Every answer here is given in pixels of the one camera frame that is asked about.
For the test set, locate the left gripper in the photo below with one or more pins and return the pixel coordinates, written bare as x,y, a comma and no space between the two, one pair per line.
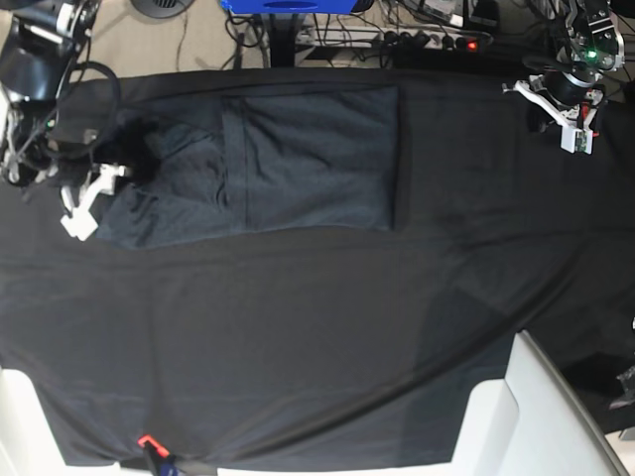
563,91

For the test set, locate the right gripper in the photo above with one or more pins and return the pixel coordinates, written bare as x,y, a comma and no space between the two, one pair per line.
126,147

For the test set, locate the dark grey T-shirt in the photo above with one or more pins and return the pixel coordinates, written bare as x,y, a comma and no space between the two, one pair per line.
237,164

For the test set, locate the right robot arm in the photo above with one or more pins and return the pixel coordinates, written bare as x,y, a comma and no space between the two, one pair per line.
43,60

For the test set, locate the red black clamp right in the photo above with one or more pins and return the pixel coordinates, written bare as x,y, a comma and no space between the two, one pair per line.
588,109

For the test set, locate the grey round floor base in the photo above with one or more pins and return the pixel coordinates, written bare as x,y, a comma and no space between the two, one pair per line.
161,9

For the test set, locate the blue plastic bin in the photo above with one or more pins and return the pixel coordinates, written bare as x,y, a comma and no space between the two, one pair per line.
243,7

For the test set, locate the white power strip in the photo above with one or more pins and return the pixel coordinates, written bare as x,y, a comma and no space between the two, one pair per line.
359,37

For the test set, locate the black table cloth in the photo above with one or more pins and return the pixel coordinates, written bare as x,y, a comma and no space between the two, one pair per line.
334,348

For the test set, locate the white chair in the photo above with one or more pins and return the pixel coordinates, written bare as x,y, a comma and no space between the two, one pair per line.
530,422

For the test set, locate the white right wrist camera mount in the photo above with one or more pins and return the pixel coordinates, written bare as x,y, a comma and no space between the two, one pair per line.
77,219

